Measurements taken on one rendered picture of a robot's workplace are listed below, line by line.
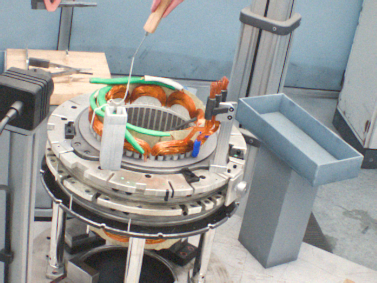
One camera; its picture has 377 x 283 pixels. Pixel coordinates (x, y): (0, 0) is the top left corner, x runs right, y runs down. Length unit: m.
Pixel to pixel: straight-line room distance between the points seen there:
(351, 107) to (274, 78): 2.13
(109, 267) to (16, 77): 0.81
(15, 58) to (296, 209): 0.61
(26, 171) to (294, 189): 0.80
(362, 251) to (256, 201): 1.60
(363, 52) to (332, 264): 2.18
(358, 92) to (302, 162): 2.36
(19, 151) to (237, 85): 1.01
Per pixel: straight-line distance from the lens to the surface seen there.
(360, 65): 3.69
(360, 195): 3.43
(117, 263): 1.47
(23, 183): 0.73
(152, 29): 1.15
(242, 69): 1.65
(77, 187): 1.16
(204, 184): 1.15
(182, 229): 1.18
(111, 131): 1.11
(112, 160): 1.14
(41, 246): 1.46
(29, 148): 0.71
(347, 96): 3.80
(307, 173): 1.35
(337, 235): 3.13
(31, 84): 0.68
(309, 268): 1.57
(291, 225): 1.50
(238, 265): 1.53
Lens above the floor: 1.70
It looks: 29 degrees down
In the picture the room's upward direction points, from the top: 11 degrees clockwise
